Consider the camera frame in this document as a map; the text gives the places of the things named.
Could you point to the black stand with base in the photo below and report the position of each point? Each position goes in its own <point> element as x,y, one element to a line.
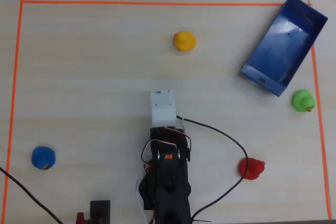
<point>100,208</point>

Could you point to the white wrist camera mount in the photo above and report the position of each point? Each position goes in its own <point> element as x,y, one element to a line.
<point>162,103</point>

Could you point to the red rubber duck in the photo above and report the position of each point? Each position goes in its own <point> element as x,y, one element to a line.
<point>254,170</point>

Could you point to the orange boundary tape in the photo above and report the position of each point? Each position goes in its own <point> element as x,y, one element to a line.
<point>157,3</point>

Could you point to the green rubber duck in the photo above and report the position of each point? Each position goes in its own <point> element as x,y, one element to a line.
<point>302,100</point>

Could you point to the blue rubber duck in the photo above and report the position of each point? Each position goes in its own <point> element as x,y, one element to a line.
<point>43,157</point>

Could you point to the blue plastic box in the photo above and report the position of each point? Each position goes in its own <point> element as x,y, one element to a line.
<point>283,51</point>

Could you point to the yellow rubber duck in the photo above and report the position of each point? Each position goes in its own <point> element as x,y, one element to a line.
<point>184,41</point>

